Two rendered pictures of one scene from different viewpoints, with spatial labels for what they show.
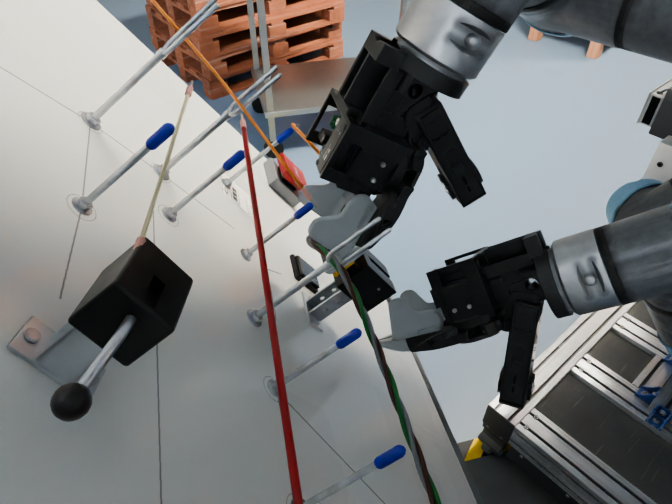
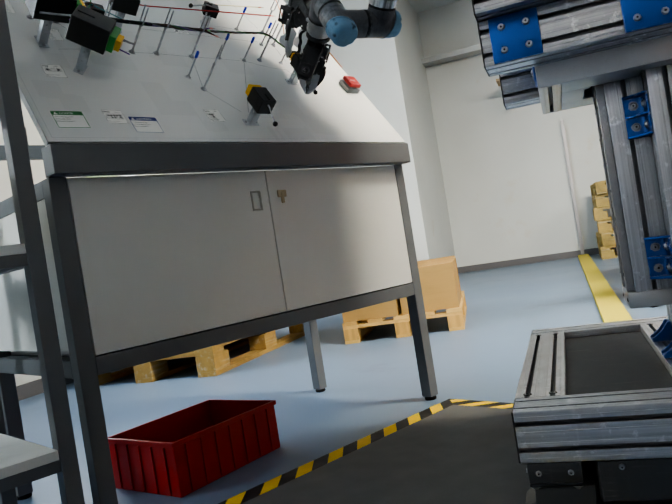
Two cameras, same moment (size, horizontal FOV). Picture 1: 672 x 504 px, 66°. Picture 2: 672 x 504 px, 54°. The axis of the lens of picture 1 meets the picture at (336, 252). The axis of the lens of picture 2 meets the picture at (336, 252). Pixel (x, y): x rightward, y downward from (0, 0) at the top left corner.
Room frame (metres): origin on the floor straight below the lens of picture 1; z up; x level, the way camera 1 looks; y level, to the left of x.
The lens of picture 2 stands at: (-0.62, -1.83, 0.55)
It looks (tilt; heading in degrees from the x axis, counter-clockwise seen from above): 0 degrees down; 60
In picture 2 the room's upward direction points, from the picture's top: 9 degrees counter-clockwise
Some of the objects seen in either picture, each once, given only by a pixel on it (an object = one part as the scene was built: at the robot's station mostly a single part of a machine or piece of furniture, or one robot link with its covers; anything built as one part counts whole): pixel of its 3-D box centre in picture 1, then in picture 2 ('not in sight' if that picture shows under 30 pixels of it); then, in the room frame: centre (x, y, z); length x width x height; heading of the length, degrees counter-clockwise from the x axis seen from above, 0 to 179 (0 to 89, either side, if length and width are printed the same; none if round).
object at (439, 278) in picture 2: not in sight; (404, 275); (1.83, 1.64, 0.32); 1.08 x 0.77 x 0.64; 43
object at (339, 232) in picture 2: not in sight; (344, 231); (0.40, -0.10, 0.60); 0.55 x 0.03 x 0.39; 14
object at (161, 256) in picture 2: not in sight; (188, 252); (-0.13, -0.23, 0.60); 0.55 x 0.02 x 0.39; 14
